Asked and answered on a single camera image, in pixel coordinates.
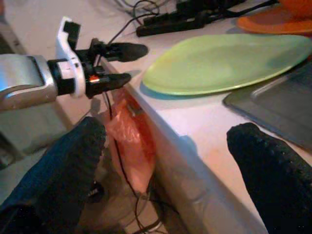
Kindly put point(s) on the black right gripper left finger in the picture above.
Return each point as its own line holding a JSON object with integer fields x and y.
{"x": 56, "y": 180}

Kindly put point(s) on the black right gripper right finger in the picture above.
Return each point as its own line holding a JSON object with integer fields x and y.
{"x": 280, "y": 190}

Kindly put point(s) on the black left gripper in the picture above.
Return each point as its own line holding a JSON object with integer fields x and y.
{"x": 95, "y": 85}

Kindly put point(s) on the orange plastic bag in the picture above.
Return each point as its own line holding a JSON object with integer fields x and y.
{"x": 131, "y": 146}

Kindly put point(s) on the stainless steel sink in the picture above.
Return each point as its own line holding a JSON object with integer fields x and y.
{"x": 280, "y": 104}

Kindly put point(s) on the green plate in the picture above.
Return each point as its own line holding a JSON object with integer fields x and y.
{"x": 219, "y": 65}

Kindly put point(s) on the orange plate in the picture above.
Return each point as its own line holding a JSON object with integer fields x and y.
{"x": 268, "y": 23}

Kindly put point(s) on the orange bowl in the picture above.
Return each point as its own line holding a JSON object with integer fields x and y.
{"x": 297, "y": 6}

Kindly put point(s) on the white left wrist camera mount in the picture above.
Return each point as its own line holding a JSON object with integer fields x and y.
{"x": 64, "y": 46}

